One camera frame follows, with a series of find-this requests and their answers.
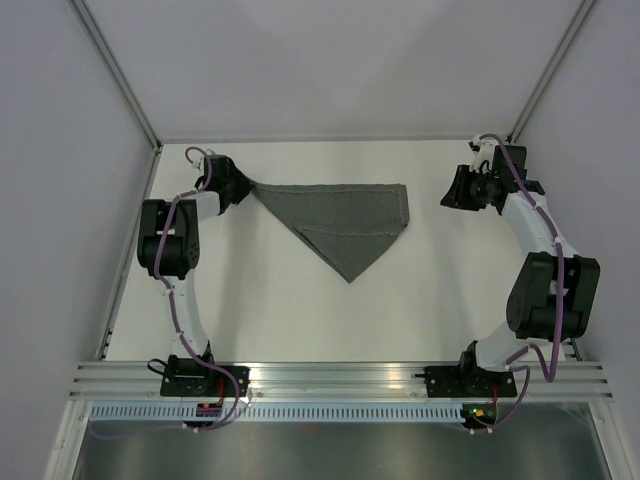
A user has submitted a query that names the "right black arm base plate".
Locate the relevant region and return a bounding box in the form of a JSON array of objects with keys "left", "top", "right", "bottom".
[{"left": 415, "top": 365, "right": 518, "bottom": 399}]

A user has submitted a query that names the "aluminium frame post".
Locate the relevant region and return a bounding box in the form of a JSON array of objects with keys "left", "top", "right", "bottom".
[
  {"left": 67, "top": 0, "right": 162, "bottom": 152},
  {"left": 506, "top": 0, "right": 599, "bottom": 144}
]

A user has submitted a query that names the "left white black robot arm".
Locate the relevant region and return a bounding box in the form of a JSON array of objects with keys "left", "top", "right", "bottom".
[{"left": 136, "top": 147, "right": 253, "bottom": 397}]

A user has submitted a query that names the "right aluminium frame post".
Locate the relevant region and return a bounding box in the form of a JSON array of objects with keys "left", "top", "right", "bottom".
[{"left": 506, "top": 0, "right": 599, "bottom": 144}]

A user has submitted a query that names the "aluminium front rail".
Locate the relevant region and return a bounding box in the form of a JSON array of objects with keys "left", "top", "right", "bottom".
[{"left": 68, "top": 361, "right": 613, "bottom": 403}]

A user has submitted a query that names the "grey cloth napkin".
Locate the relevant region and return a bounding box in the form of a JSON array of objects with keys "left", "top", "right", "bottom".
[{"left": 253, "top": 184, "right": 410, "bottom": 283}]

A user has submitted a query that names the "white slotted cable duct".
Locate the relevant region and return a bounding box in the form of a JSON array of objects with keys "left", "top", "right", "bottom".
[{"left": 89, "top": 401, "right": 464, "bottom": 423}]

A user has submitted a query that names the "left aluminium frame post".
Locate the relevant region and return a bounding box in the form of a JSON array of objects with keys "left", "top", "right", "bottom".
[{"left": 67, "top": 0, "right": 162, "bottom": 152}]

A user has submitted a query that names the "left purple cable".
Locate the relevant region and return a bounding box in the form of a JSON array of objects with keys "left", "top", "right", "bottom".
[{"left": 89, "top": 146, "right": 246, "bottom": 441}]

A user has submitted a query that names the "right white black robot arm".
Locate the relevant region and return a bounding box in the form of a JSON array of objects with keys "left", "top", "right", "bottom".
[{"left": 440, "top": 134, "right": 601, "bottom": 395}]

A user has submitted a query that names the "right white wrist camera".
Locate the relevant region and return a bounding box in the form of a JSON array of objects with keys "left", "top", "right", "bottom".
[{"left": 469, "top": 135, "right": 498, "bottom": 174}]

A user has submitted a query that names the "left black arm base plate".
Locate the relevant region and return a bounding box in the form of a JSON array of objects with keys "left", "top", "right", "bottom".
[{"left": 160, "top": 365, "right": 250, "bottom": 398}]

